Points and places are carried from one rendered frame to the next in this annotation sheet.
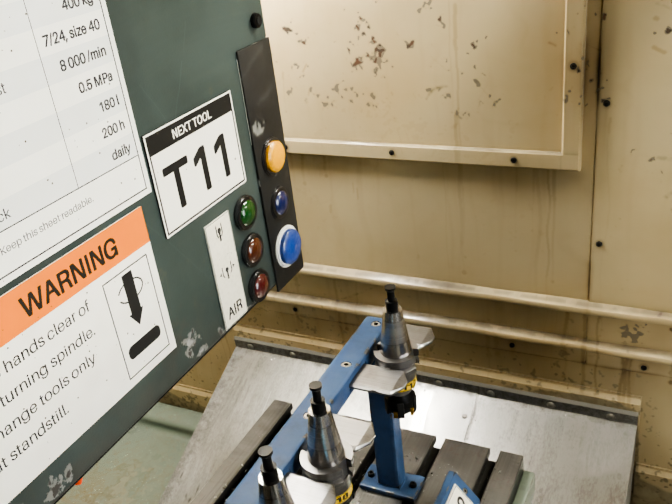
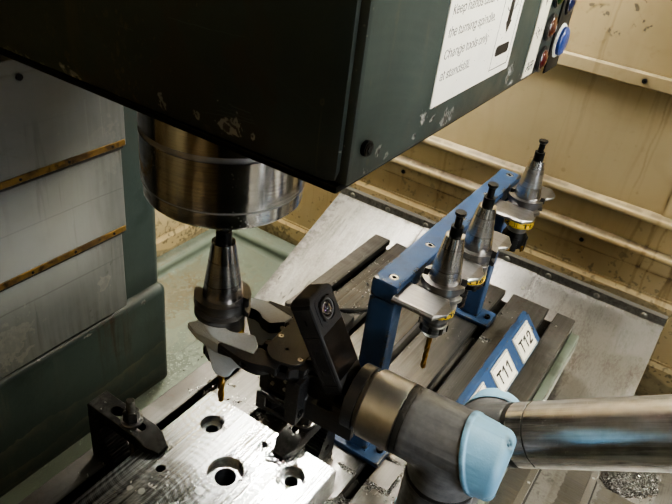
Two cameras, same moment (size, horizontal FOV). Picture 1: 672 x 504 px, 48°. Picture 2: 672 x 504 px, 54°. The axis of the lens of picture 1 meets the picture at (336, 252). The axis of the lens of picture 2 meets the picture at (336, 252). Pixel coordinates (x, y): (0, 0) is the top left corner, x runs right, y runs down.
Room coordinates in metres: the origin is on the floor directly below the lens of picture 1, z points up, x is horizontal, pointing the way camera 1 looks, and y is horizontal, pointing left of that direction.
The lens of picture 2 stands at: (-0.17, 0.24, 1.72)
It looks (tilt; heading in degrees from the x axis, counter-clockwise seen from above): 33 degrees down; 0
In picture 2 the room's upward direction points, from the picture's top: 8 degrees clockwise
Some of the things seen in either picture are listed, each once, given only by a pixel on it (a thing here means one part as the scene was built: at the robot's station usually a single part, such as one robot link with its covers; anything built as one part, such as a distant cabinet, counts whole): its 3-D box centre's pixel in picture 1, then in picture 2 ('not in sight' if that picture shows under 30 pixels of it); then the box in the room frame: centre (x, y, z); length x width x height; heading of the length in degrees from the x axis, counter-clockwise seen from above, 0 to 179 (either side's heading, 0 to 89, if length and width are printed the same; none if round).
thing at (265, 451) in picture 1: (267, 463); (458, 223); (0.58, 0.10, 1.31); 0.02 x 0.02 x 0.03
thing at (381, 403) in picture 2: not in sight; (384, 406); (0.33, 0.17, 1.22); 0.08 x 0.05 x 0.08; 155
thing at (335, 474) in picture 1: (327, 462); (474, 252); (0.67, 0.04, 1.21); 0.06 x 0.06 x 0.03
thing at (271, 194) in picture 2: not in sight; (225, 135); (0.41, 0.36, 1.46); 0.16 x 0.16 x 0.12
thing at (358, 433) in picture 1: (347, 433); (488, 238); (0.72, 0.01, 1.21); 0.07 x 0.05 x 0.01; 61
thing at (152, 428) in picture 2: not in sight; (129, 435); (0.45, 0.50, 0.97); 0.13 x 0.03 x 0.15; 61
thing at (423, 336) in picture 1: (410, 336); (535, 191); (0.91, -0.09, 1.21); 0.07 x 0.05 x 0.01; 61
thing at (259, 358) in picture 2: not in sight; (259, 354); (0.36, 0.31, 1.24); 0.09 x 0.05 x 0.02; 78
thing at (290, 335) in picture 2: not in sight; (316, 379); (0.36, 0.25, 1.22); 0.12 x 0.08 x 0.09; 65
